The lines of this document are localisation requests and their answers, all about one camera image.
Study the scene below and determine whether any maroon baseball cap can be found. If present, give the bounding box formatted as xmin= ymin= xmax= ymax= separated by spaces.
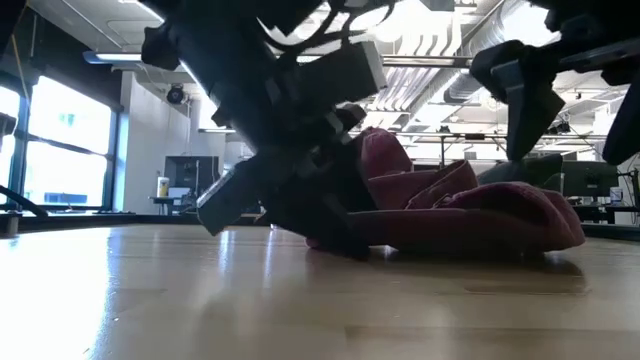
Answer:
xmin=358 ymin=127 xmax=414 ymax=177
xmin=305 ymin=159 xmax=586 ymax=259

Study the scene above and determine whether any dark cabinet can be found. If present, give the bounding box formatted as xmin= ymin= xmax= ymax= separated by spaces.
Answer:
xmin=164 ymin=155 xmax=221 ymax=199

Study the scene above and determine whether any black round ceiling fixture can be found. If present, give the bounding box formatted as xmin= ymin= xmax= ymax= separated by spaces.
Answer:
xmin=166 ymin=83 xmax=187 ymax=106

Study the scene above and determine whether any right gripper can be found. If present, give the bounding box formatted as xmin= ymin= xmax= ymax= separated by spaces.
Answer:
xmin=469 ymin=0 xmax=640 ymax=167

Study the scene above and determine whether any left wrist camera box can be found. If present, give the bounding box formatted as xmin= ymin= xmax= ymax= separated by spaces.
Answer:
xmin=294 ymin=41 xmax=389 ymax=109

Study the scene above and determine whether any long ceiling light strip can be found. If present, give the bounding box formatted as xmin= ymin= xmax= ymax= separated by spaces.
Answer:
xmin=82 ymin=49 xmax=144 ymax=65

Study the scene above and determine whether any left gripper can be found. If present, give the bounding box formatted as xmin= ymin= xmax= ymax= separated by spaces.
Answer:
xmin=196 ymin=94 xmax=381 ymax=262

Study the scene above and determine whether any silver ventilation duct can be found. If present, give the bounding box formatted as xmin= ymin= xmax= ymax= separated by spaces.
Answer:
xmin=442 ymin=0 xmax=516 ymax=104

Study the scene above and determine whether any black computer monitor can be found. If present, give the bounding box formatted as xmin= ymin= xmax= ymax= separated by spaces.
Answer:
xmin=558 ymin=160 xmax=620 ymax=197

